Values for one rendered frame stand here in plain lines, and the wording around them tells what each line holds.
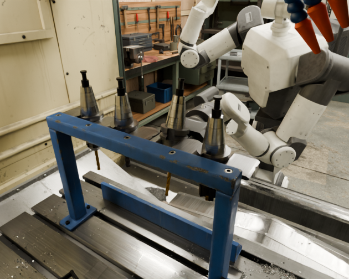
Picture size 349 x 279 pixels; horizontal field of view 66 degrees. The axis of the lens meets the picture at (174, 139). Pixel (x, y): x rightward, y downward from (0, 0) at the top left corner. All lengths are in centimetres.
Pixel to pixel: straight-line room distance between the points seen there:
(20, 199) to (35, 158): 15
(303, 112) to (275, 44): 24
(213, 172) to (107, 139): 23
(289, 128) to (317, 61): 20
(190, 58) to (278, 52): 39
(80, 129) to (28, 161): 54
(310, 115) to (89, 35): 86
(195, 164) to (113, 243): 40
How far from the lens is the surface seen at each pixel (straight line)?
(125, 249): 76
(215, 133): 47
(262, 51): 98
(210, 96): 75
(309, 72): 87
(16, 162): 110
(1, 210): 110
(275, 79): 95
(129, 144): 52
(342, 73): 88
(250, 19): 117
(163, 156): 47
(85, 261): 76
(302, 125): 89
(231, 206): 46
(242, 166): 48
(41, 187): 114
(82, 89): 66
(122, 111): 58
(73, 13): 115
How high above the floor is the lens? 147
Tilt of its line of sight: 28 degrees down
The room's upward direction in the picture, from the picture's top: straight up
